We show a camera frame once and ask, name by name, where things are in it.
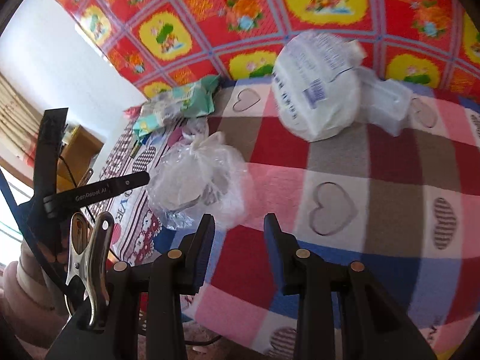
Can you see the clear plastic bag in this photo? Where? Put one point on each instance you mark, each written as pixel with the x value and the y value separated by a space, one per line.
pixel 202 180

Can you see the red wrapper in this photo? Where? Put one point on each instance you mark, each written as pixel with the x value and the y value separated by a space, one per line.
pixel 131 111

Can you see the red floral headboard cloth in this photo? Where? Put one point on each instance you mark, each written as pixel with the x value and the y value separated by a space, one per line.
pixel 225 15

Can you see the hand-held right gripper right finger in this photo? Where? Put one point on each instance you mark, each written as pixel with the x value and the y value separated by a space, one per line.
pixel 273 258

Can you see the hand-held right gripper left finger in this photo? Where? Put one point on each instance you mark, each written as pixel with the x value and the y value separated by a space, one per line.
pixel 205 258

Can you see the beige curtain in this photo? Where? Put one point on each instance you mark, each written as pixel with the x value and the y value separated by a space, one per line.
pixel 17 120

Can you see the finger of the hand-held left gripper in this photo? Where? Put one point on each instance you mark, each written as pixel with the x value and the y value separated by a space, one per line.
pixel 129 183

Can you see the wooden cabinet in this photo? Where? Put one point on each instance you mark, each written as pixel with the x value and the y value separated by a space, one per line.
pixel 82 150

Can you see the white printed plastic bag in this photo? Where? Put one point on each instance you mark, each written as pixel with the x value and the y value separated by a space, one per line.
pixel 318 93

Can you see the light blue printed packet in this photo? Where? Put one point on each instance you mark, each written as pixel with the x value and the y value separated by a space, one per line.
pixel 148 127

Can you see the green packet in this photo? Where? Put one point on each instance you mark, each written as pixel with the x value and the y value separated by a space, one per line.
pixel 198 97

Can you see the person's left forearm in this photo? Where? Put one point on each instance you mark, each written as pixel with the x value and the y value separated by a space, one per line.
pixel 26 300

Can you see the checked heart blanket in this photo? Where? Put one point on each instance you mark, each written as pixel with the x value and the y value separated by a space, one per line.
pixel 356 202

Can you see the maroon white printed sheet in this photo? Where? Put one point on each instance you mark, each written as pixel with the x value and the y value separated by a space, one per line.
pixel 135 225

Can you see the metal spring clip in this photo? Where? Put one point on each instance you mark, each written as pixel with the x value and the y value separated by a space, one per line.
pixel 85 178
pixel 88 270

